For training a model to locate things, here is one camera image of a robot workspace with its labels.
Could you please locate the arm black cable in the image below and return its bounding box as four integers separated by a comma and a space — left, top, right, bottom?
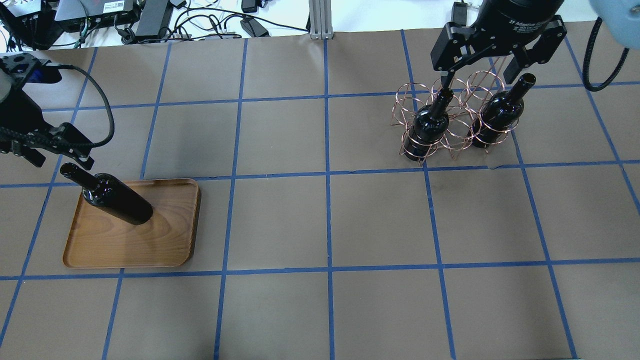
0, 62, 116, 148
582, 17, 631, 92

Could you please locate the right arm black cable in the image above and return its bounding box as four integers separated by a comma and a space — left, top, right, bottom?
582, 17, 631, 92

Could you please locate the black power adapter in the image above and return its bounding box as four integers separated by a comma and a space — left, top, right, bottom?
450, 0, 469, 27

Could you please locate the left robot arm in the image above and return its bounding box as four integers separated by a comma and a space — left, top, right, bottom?
0, 73, 95, 170

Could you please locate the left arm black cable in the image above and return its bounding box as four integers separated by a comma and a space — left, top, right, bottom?
0, 62, 116, 148

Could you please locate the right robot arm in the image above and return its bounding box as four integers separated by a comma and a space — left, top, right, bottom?
430, 0, 639, 92

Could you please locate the copper wire wine rack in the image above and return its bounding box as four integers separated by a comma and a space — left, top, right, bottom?
390, 70, 518, 165

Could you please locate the dark wine bottle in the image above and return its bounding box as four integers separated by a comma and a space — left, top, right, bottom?
59, 162, 154, 226
470, 73, 537, 149
402, 88, 454, 162

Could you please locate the wooden tray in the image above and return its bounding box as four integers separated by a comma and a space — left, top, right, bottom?
62, 178, 201, 269

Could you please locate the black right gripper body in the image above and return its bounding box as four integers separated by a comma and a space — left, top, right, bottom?
430, 0, 567, 72

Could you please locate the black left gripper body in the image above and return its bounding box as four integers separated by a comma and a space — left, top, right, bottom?
0, 89, 90, 161

